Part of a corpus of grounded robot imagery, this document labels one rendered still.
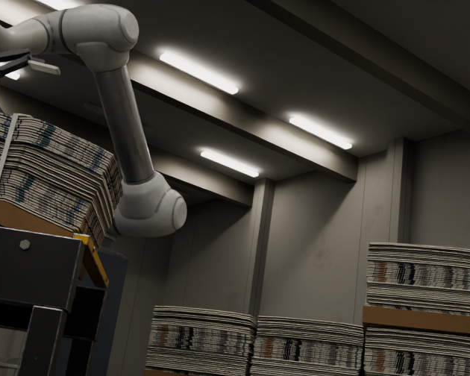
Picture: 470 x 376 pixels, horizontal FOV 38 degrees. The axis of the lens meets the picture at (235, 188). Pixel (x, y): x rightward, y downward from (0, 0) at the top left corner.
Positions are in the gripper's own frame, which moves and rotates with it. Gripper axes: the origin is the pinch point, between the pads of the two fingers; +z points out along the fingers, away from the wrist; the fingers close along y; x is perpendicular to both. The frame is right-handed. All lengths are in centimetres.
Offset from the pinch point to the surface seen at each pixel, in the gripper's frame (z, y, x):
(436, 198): 347, -281, -757
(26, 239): 13.2, 36.8, 29.3
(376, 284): 89, 17, -33
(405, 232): 320, -231, -789
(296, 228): 192, -257, -1003
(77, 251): 22, 37, 29
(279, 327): 67, 33, -40
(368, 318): 88, 26, -33
